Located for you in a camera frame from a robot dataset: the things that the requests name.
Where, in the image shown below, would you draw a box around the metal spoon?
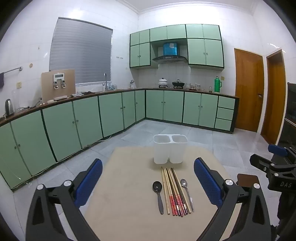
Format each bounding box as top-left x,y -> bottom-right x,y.
180,179 -> 194,212

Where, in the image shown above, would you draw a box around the brown stool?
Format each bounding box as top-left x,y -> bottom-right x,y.
237,174 -> 260,186

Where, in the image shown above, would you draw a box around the black appliance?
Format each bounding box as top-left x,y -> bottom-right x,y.
278,82 -> 296,149

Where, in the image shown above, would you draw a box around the green wall cabinet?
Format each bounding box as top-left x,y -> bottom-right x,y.
149,25 -> 187,42
129,29 -> 152,69
186,24 -> 225,69

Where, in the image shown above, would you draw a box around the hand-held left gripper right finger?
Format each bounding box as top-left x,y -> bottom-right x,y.
194,158 -> 271,241

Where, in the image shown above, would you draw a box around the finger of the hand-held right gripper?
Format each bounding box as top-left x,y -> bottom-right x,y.
250,153 -> 277,174
268,144 -> 289,158

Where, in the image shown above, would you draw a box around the small glass containers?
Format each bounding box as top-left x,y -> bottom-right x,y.
185,82 -> 206,91

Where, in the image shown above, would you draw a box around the range hood with blue film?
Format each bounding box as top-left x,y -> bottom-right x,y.
152,42 -> 188,64

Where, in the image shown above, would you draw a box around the steel electric kettle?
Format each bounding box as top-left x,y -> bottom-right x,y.
5,99 -> 15,116

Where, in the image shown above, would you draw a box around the long green base cabinet run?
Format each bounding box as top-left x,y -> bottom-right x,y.
0,89 -> 146,190

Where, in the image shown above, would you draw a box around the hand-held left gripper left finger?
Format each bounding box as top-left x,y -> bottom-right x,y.
26,159 -> 103,241

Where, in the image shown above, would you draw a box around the wooden door with handle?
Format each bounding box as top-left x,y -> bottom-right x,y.
234,48 -> 265,133

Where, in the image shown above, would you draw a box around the black plastic spoon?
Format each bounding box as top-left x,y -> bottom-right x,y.
152,181 -> 164,214

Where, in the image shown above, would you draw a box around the chrome towel bar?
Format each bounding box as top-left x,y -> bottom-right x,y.
0,66 -> 23,75

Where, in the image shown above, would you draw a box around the grey window blind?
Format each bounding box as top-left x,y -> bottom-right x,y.
49,17 -> 114,85

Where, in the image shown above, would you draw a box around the plain wooden door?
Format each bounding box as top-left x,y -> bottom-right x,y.
260,49 -> 287,145

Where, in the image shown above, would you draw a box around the white water dispenser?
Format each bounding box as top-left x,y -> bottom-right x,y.
53,73 -> 68,90

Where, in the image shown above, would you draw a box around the green base cabinet with drawers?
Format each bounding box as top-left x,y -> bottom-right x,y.
145,89 -> 239,134

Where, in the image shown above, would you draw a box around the green thermos jug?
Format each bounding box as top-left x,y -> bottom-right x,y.
214,76 -> 223,93

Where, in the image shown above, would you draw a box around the black wok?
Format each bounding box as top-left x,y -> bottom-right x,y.
171,79 -> 186,89

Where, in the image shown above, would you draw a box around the white two-compartment utensil holder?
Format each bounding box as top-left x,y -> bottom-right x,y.
153,134 -> 188,164

